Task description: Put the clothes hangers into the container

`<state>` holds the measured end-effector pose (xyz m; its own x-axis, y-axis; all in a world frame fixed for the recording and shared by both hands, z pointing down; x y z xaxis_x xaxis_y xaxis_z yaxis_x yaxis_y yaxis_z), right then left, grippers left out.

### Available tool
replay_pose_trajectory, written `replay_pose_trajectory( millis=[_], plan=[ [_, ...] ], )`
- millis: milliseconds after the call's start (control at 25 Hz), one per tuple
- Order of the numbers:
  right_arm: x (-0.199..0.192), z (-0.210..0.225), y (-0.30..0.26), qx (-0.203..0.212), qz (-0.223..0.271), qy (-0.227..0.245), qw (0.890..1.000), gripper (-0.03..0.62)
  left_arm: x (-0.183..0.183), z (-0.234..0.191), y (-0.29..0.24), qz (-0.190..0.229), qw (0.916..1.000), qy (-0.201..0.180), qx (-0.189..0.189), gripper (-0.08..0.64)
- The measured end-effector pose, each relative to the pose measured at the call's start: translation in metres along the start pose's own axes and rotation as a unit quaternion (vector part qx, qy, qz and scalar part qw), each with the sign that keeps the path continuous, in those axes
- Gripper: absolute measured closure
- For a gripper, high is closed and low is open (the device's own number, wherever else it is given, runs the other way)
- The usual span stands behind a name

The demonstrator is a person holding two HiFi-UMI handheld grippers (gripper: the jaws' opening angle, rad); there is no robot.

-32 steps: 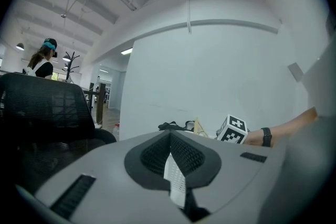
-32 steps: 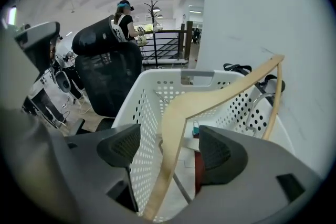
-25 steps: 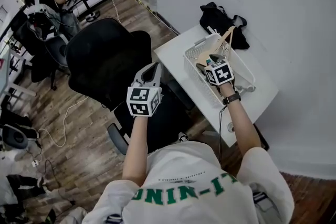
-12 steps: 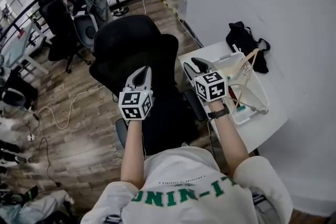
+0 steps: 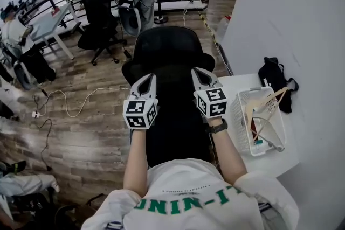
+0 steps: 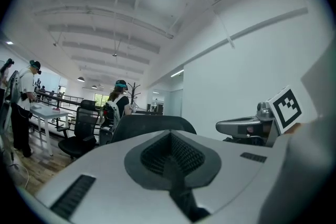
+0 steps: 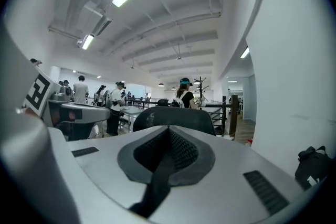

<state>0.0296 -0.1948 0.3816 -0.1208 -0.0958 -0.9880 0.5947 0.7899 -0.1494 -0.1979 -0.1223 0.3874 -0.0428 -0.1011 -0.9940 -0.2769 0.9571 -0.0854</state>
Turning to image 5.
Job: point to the white power strip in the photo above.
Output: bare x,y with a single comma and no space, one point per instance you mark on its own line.
35,115

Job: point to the black wrist watch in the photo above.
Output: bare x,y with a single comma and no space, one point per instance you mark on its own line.
218,128

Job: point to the clear plastic clothes hanger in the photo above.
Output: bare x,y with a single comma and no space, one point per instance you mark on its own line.
265,132

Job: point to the black mesh office chair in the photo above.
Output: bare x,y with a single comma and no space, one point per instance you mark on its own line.
98,16
169,62

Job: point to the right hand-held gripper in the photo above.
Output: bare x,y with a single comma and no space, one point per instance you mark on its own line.
211,102

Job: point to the person's left forearm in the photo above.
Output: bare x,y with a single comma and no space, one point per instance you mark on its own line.
136,159

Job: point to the person's white printed t-shirt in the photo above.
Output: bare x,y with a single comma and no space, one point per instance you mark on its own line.
194,196

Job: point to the person's right forearm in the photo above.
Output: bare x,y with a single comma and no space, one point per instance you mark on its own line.
229,153

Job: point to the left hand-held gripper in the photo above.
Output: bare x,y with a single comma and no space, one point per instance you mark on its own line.
140,113

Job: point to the white cloth bundle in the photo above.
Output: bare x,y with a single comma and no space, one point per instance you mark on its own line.
27,183

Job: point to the wooden clothes hanger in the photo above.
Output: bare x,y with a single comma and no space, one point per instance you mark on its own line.
265,103

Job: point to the white plastic basket container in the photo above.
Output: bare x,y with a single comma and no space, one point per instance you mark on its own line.
242,121

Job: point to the black backpack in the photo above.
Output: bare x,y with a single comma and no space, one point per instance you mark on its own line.
35,210

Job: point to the white desk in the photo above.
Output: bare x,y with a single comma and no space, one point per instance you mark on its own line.
49,24

